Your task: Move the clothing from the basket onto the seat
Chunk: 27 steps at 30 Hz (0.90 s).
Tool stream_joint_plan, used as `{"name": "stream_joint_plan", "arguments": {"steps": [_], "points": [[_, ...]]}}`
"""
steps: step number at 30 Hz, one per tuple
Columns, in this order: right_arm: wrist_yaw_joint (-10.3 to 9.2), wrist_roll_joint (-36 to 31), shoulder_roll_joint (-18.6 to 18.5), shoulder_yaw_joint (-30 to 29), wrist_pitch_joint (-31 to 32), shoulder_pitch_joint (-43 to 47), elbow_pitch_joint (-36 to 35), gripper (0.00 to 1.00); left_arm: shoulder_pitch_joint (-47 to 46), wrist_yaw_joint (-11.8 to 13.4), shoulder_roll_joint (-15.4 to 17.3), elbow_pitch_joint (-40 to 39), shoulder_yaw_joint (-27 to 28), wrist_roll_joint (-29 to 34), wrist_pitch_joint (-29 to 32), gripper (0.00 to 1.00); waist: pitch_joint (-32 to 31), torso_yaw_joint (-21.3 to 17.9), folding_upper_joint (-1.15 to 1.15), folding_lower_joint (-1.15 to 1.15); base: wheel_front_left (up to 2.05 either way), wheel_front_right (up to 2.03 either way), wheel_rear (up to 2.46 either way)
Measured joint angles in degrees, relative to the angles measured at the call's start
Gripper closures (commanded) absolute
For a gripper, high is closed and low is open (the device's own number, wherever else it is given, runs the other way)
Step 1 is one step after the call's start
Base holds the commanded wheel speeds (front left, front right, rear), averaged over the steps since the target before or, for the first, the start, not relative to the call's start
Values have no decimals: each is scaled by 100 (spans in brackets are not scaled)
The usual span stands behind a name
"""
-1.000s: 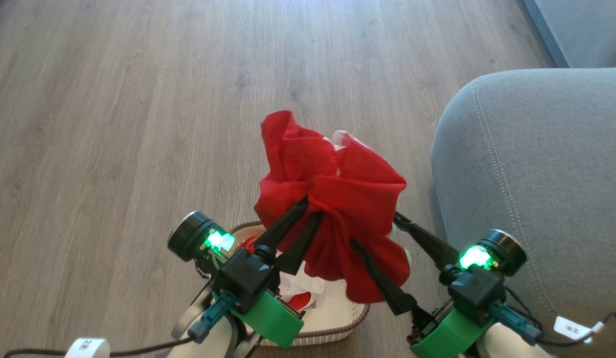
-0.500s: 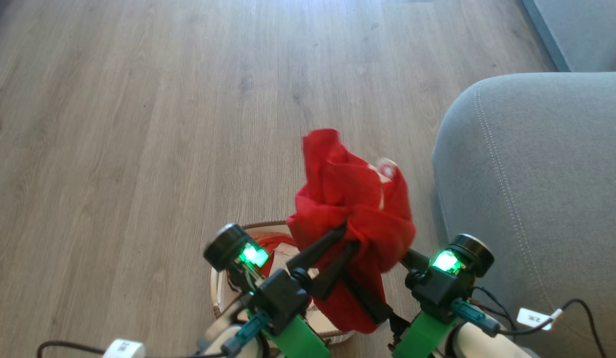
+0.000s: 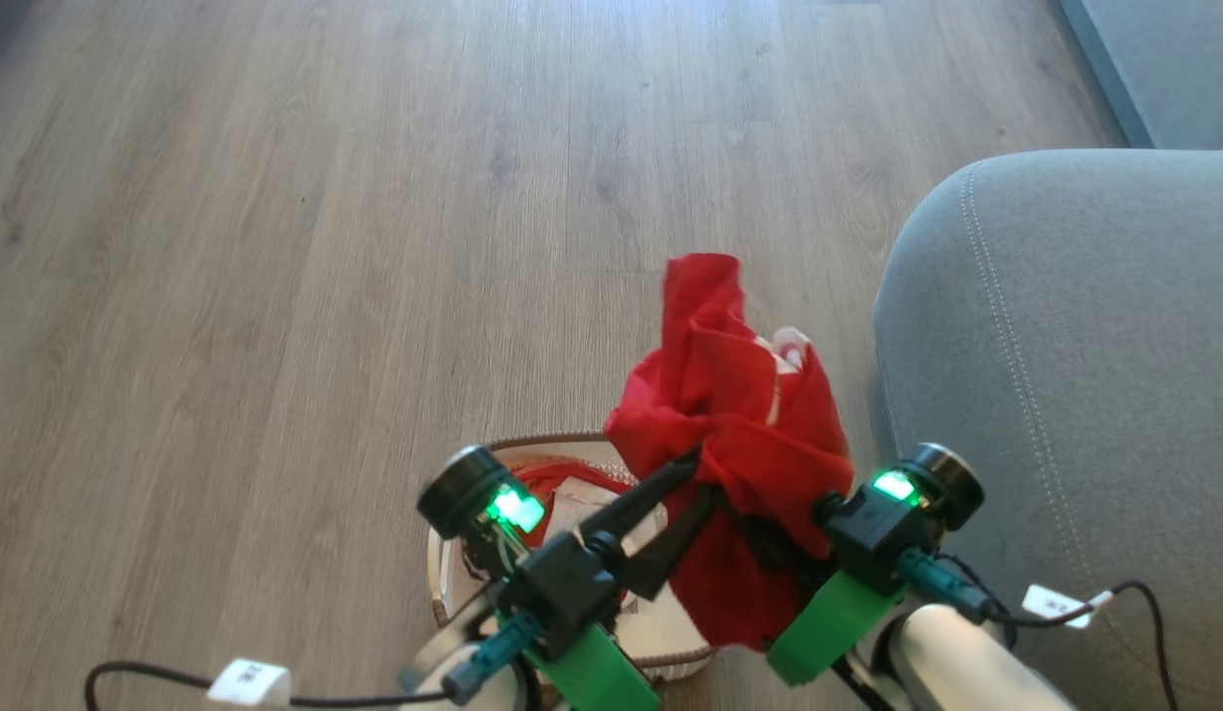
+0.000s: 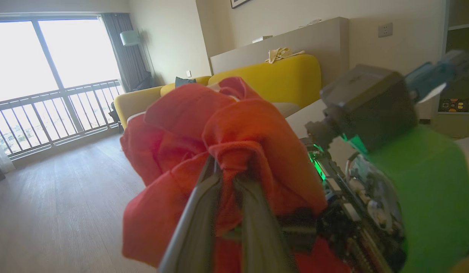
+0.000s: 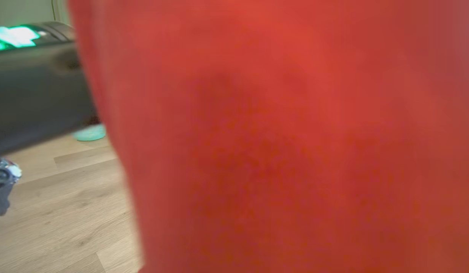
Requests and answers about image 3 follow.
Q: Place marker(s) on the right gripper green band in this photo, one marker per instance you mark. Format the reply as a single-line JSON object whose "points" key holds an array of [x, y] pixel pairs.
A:
{"points": [[858, 573]]}

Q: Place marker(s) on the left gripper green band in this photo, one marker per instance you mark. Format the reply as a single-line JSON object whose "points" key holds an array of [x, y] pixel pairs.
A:
{"points": [[562, 592]]}

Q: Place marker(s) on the red garment with white stripes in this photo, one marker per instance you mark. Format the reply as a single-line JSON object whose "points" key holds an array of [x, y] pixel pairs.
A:
{"points": [[730, 395]]}

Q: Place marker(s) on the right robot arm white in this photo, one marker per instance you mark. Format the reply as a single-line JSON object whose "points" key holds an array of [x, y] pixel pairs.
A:
{"points": [[957, 662]]}

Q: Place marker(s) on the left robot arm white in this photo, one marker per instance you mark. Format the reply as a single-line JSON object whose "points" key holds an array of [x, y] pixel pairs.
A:
{"points": [[473, 671]]}

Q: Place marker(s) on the white laundry basket brown rim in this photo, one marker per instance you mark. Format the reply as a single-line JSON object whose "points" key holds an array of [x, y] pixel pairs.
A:
{"points": [[671, 632]]}

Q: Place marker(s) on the grey fabric ottoman seat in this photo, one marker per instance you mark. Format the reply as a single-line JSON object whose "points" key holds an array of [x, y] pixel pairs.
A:
{"points": [[1086, 346]]}

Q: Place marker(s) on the grey sofa seat cushion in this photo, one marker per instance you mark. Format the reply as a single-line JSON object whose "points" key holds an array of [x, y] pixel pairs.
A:
{"points": [[1175, 69]]}

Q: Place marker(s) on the red garment with white label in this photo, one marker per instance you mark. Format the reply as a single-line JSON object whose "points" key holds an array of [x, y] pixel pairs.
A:
{"points": [[564, 480]]}

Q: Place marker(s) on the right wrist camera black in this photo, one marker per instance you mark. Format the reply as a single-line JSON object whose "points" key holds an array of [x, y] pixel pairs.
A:
{"points": [[942, 482]]}

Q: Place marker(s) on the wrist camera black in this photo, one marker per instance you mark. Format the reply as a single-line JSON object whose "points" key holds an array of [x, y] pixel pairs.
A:
{"points": [[468, 491], [942, 482]]}

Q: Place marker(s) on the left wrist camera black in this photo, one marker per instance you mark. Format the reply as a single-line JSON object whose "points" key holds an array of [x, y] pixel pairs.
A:
{"points": [[468, 491]]}

